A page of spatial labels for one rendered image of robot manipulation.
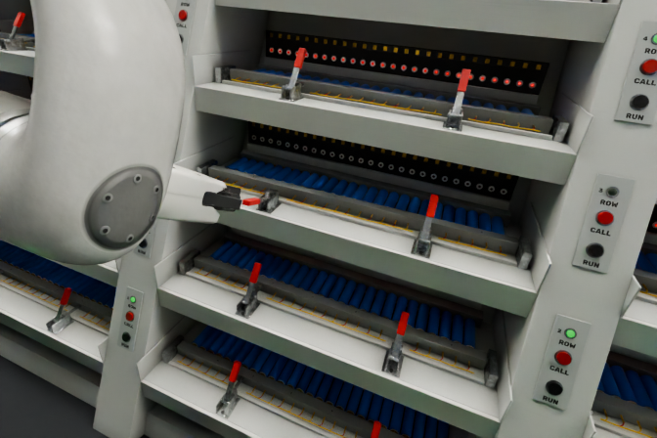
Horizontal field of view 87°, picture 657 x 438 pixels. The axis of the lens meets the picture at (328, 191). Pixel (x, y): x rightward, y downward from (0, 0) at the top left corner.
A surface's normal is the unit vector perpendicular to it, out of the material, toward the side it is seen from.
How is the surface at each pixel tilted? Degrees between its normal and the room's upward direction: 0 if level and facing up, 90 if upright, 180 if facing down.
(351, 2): 113
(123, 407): 90
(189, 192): 87
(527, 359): 90
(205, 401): 23
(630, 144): 90
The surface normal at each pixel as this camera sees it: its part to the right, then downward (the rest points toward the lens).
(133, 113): 0.86, 0.19
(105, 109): 0.73, 0.18
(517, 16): -0.36, 0.39
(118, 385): -0.29, 0.02
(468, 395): 0.09, -0.89
